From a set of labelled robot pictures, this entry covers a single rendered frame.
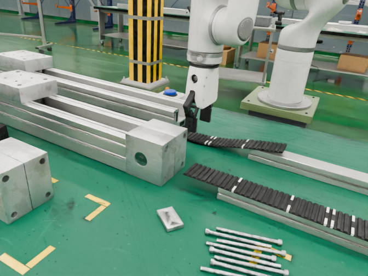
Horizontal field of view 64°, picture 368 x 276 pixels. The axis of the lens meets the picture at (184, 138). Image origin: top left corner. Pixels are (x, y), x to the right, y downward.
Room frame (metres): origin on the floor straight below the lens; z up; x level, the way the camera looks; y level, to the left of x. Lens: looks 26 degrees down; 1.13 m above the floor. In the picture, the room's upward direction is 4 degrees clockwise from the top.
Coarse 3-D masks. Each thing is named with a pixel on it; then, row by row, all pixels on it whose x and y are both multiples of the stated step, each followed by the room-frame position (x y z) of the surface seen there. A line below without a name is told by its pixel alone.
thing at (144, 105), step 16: (64, 80) 0.91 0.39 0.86; (80, 80) 0.96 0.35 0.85; (96, 80) 0.93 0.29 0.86; (64, 96) 0.91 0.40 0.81; (80, 96) 0.86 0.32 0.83; (96, 96) 0.84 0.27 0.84; (112, 96) 0.80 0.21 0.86; (128, 96) 0.80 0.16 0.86; (144, 96) 0.84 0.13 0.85; (160, 96) 0.82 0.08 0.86; (128, 112) 0.77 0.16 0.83; (144, 112) 0.75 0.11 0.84; (160, 112) 0.72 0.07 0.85; (176, 112) 0.73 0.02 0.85
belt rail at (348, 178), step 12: (252, 156) 0.63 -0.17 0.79; (264, 156) 0.62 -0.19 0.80; (276, 156) 0.61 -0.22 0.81; (288, 156) 0.61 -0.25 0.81; (300, 156) 0.62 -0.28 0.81; (288, 168) 0.59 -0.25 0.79; (300, 168) 0.59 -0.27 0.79; (312, 168) 0.57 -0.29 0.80; (324, 168) 0.57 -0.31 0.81; (336, 168) 0.57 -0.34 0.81; (324, 180) 0.56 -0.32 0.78; (336, 180) 0.55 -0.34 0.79; (348, 180) 0.54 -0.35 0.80; (360, 180) 0.53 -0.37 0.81; (360, 192) 0.52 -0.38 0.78
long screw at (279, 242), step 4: (216, 228) 0.38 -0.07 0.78; (220, 228) 0.38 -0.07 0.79; (224, 228) 0.38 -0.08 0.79; (228, 232) 0.38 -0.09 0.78; (232, 232) 0.38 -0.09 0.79; (236, 232) 0.38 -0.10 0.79; (240, 232) 0.38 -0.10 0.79; (244, 236) 0.37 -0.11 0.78; (248, 236) 0.37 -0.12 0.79; (252, 236) 0.37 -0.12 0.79; (256, 236) 0.37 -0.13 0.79; (264, 240) 0.36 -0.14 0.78; (268, 240) 0.36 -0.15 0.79; (272, 240) 0.36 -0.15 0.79; (276, 240) 0.36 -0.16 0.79; (280, 240) 0.36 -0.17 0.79; (280, 244) 0.36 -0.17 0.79
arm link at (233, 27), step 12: (228, 0) 0.64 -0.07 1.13; (240, 0) 0.63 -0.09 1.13; (252, 0) 0.64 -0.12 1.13; (228, 12) 0.63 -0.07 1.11; (240, 12) 0.63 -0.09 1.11; (252, 12) 0.65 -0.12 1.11; (216, 24) 0.65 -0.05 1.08; (228, 24) 0.63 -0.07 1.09; (240, 24) 0.63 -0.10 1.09; (252, 24) 0.65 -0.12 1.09; (216, 36) 0.66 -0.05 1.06; (228, 36) 0.63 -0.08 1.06; (240, 36) 0.63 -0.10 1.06
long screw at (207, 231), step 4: (208, 228) 0.38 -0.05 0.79; (208, 232) 0.37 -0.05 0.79; (212, 232) 0.37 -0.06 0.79; (216, 232) 0.37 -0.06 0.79; (220, 236) 0.37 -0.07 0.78; (224, 236) 0.37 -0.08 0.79; (228, 236) 0.36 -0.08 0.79; (232, 236) 0.36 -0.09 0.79; (240, 240) 0.36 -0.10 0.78; (244, 240) 0.36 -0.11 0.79; (248, 240) 0.36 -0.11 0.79; (252, 240) 0.36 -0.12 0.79; (252, 244) 0.35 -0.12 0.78; (256, 244) 0.35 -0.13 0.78; (260, 244) 0.35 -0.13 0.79; (264, 244) 0.35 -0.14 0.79; (268, 244) 0.35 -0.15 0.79; (268, 248) 0.35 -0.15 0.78
